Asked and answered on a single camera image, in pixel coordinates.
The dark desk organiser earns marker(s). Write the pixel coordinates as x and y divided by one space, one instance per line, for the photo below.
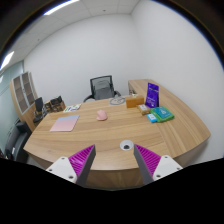
55 105

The small tan box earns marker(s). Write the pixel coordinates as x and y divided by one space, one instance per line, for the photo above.
143 109

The colourful paper sheet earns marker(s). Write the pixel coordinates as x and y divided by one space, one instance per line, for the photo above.
72 108

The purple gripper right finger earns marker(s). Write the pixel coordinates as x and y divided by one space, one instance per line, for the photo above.
153 166

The wooden bookshelf cabinet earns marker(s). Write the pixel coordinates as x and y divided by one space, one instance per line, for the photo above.
23 95

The pink blue mouse pad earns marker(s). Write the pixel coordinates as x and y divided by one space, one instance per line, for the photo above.
65 124

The round grey coaster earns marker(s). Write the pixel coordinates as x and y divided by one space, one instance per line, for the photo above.
117 101

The brown tissue box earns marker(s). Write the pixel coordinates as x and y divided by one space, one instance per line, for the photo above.
133 101

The small blue box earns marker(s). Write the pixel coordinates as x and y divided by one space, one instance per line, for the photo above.
152 118

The black leather chair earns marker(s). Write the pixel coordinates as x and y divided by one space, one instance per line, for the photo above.
14 148

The white desk cable grommet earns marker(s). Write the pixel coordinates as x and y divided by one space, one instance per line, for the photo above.
126 145

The black mesh office chair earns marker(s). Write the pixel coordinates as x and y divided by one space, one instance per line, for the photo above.
102 88

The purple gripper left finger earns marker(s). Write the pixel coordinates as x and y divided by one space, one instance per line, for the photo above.
75 168

